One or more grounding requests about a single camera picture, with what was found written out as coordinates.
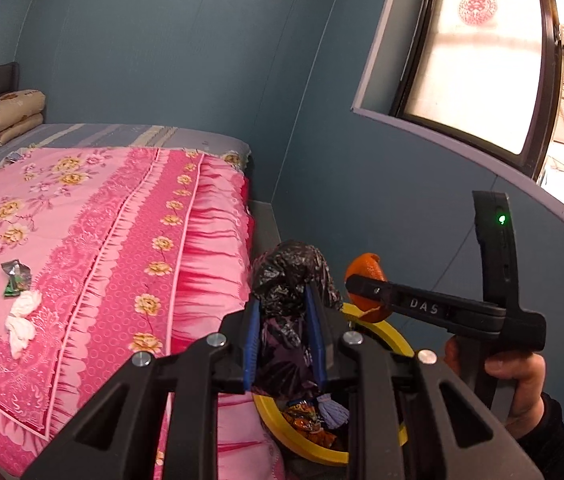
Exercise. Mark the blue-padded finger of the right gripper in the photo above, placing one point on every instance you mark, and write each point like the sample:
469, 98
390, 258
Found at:
370, 294

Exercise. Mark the pink floral bed sheet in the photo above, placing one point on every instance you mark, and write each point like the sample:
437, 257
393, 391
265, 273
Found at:
86, 328

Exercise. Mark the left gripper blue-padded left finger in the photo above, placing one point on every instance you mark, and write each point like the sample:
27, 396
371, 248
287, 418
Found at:
250, 339

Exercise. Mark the yellow rimmed black trash bin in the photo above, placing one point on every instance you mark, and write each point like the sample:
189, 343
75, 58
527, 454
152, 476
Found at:
270, 411

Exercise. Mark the small dark purple plastic bag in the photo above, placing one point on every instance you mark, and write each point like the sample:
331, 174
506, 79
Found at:
281, 279

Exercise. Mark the bed with grey mattress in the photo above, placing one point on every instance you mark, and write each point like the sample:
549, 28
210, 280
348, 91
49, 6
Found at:
87, 199

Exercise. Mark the orange peel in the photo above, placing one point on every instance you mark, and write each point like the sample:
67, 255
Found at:
369, 265

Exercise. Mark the orange brown snack bag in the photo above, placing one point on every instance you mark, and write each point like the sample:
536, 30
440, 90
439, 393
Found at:
304, 418

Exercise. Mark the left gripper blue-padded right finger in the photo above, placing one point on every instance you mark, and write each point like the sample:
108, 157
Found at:
314, 331

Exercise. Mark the white tissue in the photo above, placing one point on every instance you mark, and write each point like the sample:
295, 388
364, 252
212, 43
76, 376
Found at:
21, 333
26, 303

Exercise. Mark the purple foam fruit net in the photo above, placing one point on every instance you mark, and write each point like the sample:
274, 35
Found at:
333, 414

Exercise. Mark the grey padded headboard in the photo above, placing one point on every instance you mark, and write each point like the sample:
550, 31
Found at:
9, 77

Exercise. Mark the window with dark frame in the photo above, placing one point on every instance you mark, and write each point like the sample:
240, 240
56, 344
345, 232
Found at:
487, 73

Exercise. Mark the green silver snack wrapper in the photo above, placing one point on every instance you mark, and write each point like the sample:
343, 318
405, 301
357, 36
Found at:
19, 278

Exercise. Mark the beige folded quilt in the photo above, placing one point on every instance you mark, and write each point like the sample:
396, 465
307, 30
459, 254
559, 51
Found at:
20, 112

